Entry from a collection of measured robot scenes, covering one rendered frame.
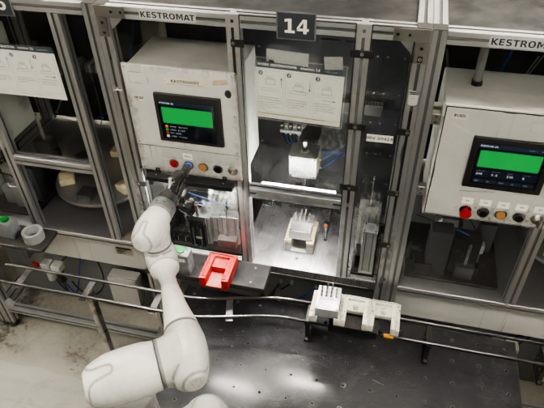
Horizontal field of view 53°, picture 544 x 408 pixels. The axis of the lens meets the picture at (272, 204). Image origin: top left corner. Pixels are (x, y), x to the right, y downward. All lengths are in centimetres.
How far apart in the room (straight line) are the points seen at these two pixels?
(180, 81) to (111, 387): 104
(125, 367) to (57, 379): 195
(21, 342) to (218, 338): 151
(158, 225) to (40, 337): 188
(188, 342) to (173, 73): 94
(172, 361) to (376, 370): 116
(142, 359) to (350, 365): 116
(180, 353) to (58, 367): 203
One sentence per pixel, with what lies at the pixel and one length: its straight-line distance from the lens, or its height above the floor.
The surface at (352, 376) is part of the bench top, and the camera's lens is 237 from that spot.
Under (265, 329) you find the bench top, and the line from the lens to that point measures 249.
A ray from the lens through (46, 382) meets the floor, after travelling 340.
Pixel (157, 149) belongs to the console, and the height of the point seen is 148.
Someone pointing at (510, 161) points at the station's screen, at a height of 163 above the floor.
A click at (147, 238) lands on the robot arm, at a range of 182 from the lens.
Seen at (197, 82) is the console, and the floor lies 178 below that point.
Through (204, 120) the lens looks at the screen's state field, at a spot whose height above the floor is 165.
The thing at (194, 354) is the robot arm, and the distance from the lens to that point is 145.
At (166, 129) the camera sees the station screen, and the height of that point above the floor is 159.
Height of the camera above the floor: 268
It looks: 41 degrees down
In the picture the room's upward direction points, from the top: 1 degrees counter-clockwise
